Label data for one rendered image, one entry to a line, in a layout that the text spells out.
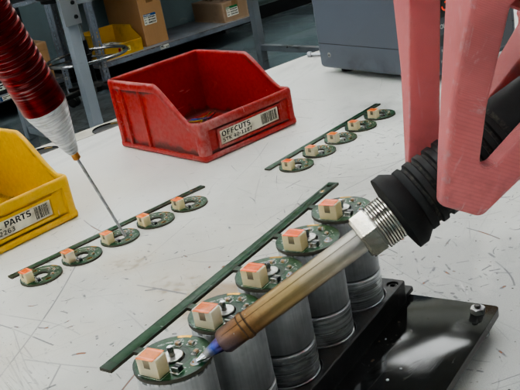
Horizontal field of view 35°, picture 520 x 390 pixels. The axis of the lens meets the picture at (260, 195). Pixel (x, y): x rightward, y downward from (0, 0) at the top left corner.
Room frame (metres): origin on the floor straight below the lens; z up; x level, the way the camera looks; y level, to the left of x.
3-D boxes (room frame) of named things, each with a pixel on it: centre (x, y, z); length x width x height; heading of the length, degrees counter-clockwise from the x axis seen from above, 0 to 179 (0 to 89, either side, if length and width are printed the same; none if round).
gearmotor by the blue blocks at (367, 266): (0.31, -0.03, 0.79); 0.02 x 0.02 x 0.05
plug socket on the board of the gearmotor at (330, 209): (0.30, -0.03, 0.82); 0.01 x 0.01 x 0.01; 53
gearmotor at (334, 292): (0.29, -0.01, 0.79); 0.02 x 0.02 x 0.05
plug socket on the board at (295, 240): (0.28, -0.01, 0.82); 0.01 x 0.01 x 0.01; 53
